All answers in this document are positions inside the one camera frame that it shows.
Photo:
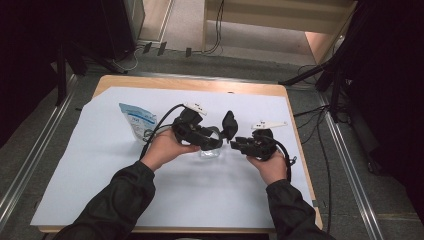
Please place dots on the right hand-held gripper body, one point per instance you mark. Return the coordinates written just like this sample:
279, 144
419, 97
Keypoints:
265, 146

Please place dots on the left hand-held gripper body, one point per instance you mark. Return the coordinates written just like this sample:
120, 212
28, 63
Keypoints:
186, 128

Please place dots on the blue and white pouch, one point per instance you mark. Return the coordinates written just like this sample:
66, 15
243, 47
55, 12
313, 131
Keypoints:
138, 120

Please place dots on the person's right hand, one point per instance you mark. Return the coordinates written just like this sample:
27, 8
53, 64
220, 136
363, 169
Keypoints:
271, 170

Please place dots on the person's left hand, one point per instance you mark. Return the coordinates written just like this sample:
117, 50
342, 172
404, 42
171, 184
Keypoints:
163, 150

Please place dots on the light blue table mat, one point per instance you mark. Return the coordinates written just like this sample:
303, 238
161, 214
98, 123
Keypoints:
200, 186

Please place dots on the wooden table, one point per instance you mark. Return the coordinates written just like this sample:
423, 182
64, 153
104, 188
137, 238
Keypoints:
186, 83

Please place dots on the black plug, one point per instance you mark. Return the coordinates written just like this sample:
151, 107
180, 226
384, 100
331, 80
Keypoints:
147, 47
188, 52
162, 48

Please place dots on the black stand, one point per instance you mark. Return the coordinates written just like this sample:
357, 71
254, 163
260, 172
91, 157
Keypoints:
335, 86
61, 73

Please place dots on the wooden shelf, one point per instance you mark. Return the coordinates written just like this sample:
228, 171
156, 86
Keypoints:
266, 20

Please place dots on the black curtain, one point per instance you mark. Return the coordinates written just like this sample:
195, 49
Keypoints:
393, 83
30, 50

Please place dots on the metal floor rail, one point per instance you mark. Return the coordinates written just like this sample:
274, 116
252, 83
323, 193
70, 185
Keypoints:
353, 176
33, 160

